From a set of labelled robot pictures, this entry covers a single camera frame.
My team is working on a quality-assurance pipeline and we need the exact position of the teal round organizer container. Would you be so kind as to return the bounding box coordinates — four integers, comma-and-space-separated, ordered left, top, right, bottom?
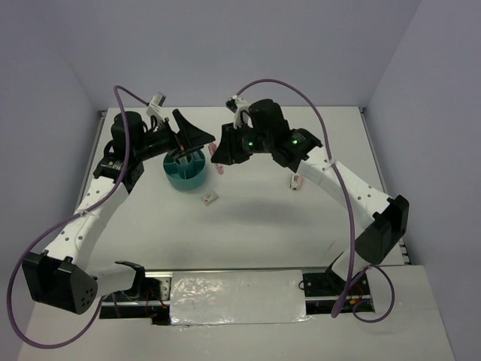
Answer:
162, 150, 207, 191

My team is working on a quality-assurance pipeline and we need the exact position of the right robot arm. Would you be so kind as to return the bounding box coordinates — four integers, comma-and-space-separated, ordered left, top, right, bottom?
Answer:
211, 96, 410, 294

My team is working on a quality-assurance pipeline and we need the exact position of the yellow thin pen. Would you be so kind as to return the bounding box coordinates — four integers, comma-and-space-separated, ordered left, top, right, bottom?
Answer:
178, 156, 189, 165

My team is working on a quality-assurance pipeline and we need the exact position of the silver foil cover plate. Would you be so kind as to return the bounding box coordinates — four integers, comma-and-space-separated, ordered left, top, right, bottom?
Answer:
170, 270, 309, 326

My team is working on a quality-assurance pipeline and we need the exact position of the white eraser box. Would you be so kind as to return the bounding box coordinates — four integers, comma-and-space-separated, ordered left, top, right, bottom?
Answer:
201, 191, 219, 205

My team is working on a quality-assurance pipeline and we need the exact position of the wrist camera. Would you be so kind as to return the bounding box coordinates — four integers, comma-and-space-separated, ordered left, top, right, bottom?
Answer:
225, 95, 250, 129
146, 92, 166, 122

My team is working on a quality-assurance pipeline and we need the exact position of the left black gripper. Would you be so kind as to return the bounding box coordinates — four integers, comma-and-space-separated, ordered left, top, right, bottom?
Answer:
134, 109, 214, 162

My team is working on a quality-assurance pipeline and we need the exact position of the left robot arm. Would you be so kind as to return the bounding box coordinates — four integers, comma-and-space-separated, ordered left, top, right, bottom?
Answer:
22, 110, 215, 314

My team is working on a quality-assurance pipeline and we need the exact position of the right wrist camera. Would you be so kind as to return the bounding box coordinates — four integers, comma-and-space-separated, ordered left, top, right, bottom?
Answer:
225, 95, 250, 129

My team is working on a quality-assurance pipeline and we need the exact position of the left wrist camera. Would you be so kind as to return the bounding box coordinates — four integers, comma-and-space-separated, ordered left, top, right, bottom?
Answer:
146, 92, 166, 122

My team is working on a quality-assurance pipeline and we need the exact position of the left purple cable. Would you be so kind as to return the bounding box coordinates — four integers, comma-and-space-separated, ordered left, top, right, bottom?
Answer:
7, 85, 153, 347

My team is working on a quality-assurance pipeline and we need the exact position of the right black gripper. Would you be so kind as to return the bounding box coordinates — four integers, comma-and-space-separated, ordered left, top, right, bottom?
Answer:
211, 120, 272, 165

